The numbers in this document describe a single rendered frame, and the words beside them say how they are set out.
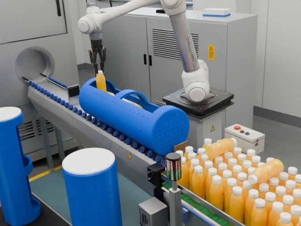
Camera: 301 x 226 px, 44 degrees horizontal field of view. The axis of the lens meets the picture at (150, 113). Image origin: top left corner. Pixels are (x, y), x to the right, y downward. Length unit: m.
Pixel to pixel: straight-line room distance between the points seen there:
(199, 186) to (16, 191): 1.62
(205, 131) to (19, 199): 1.49
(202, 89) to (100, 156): 0.77
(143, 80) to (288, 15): 1.81
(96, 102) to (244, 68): 1.86
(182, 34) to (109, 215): 1.13
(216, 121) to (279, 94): 2.27
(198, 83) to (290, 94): 2.60
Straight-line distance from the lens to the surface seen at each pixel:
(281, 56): 4.79
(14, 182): 2.99
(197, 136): 2.66
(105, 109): 2.43
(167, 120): 2.08
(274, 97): 4.96
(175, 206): 1.64
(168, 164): 1.53
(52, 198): 3.70
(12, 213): 3.15
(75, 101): 3.18
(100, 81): 2.65
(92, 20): 2.39
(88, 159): 2.04
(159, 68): 4.25
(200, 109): 2.54
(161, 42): 4.14
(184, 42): 2.33
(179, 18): 2.29
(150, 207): 1.93
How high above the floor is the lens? 1.99
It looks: 22 degrees down
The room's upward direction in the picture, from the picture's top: 3 degrees counter-clockwise
